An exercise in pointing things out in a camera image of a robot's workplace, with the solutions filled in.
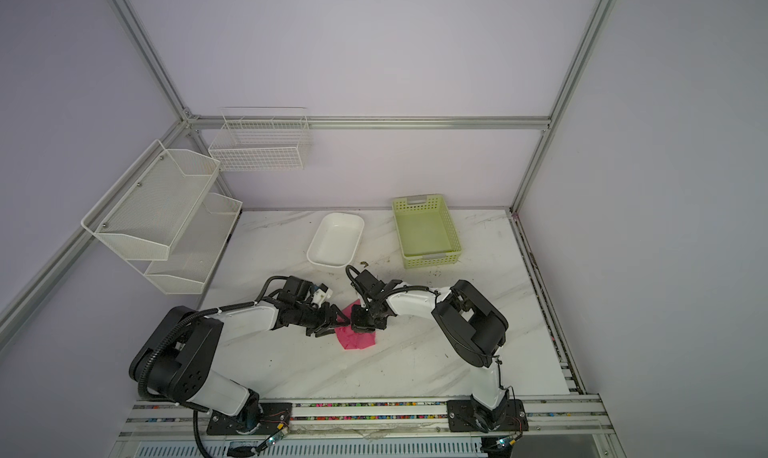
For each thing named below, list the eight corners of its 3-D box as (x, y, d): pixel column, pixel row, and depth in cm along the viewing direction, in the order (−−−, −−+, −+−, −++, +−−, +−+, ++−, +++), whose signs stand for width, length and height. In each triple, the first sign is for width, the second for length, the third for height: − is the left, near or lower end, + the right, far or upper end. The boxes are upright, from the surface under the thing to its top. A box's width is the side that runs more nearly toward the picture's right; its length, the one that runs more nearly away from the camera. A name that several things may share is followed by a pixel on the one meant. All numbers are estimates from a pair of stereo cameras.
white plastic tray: (306, 269, 104) (302, 260, 99) (328, 221, 119) (325, 210, 114) (350, 277, 102) (348, 267, 97) (367, 227, 117) (366, 216, 113)
